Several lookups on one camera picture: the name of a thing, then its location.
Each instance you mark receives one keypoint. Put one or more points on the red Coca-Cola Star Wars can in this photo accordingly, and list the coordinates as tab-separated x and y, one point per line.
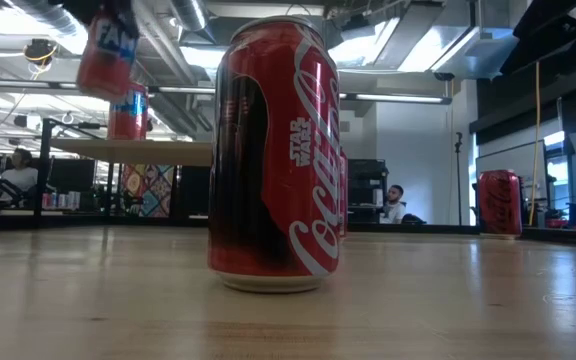
273	165

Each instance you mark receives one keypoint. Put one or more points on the black monitor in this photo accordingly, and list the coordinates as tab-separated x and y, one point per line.
73	175

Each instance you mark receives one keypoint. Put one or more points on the person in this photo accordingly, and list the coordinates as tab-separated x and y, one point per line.
18	177
394	210

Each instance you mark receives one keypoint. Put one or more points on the red can with black script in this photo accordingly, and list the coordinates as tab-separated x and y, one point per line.
499	205

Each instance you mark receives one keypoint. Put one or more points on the red container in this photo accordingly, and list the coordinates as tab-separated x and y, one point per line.
556	223

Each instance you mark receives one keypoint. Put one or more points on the linear ceiling light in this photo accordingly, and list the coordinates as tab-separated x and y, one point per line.
398	98

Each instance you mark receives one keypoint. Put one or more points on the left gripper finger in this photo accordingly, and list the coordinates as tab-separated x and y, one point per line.
85	9
129	15

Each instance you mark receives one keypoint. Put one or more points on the black panel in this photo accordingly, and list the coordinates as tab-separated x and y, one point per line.
195	190

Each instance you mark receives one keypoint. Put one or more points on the wooden shelf with black frame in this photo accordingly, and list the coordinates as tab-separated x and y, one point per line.
168	152

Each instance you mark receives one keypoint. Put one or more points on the black equipment rack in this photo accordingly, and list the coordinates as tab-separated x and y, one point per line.
365	180

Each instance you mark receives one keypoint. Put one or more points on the black ceiling camera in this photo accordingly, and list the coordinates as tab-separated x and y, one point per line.
39	50

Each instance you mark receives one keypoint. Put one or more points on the colourful patterned panel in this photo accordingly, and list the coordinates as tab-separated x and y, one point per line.
148	192

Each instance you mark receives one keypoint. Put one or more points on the orange Fanta can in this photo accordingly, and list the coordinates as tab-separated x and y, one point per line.
105	65

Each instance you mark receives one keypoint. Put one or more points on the black tripod stand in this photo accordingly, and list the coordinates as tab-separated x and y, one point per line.
458	150

